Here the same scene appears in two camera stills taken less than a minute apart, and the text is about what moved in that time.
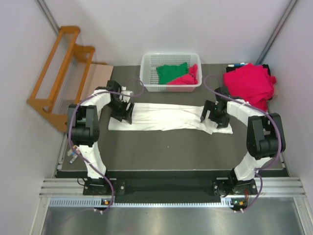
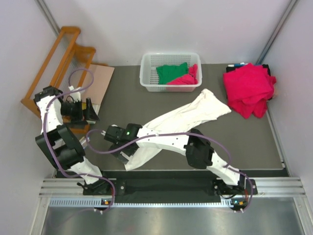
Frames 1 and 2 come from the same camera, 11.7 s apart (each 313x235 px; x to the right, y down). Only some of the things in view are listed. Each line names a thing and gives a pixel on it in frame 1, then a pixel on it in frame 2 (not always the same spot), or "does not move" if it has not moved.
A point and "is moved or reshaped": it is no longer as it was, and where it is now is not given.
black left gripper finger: [127, 116] -> [91, 113]
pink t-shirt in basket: [190, 79] does not move
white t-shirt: [168, 117] is moved or reshaped
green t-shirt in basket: [167, 73] does not move
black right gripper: [222, 122] -> [118, 154]
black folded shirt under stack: [266, 66] does not move
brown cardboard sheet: [98, 76] does not move
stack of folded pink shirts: [252, 83] does not move
